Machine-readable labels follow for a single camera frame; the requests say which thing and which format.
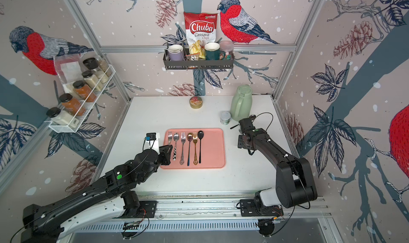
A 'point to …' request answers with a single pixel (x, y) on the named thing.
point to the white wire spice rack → (104, 79)
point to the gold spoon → (189, 137)
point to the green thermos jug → (241, 103)
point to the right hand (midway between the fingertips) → (245, 141)
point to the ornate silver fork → (182, 137)
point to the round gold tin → (196, 102)
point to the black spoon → (200, 135)
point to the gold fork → (195, 138)
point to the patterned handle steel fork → (170, 135)
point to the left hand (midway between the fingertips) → (175, 144)
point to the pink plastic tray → (196, 148)
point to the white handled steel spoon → (176, 137)
